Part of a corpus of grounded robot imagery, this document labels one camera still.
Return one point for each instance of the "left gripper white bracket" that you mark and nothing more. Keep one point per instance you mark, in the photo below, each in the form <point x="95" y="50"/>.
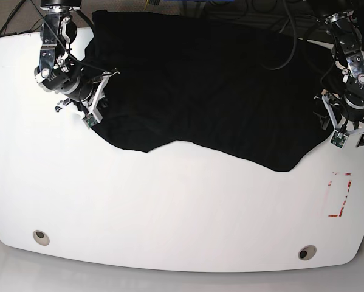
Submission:
<point x="340" y="117"/>

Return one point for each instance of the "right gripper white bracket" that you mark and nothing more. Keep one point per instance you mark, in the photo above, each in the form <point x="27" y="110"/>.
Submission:
<point x="84" y="99"/>

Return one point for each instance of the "black t-shirt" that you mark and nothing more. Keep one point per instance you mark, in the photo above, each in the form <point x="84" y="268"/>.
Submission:
<point x="244" y="91"/>

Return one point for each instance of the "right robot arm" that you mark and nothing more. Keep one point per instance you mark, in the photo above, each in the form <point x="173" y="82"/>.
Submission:
<point x="59" y="70"/>

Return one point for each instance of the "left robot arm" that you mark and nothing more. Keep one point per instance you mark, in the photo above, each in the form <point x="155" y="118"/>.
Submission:
<point x="347" y="55"/>

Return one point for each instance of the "red tape rectangle marking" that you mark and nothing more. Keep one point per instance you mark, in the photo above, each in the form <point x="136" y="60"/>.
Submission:
<point x="337" y="194"/>

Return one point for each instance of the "right table grommet hole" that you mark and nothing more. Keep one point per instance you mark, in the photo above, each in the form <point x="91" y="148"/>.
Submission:
<point x="307" y="252"/>

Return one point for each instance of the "table grommet hole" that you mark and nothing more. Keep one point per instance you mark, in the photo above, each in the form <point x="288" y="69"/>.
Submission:
<point x="307" y="252"/>
<point x="41" y="238"/>

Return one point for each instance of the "left table grommet hole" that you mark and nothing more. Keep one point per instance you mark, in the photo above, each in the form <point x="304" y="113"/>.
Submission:
<point x="41" y="238"/>

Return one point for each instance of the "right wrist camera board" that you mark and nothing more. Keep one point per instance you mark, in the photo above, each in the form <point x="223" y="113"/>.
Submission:
<point x="90" y="120"/>

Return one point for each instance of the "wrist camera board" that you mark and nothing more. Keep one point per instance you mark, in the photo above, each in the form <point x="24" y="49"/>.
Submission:
<point x="338" y="139"/>
<point x="90" y="120"/>

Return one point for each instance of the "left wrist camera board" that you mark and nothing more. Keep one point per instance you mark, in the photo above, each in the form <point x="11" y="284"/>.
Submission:
<point x="338" y="139"/>

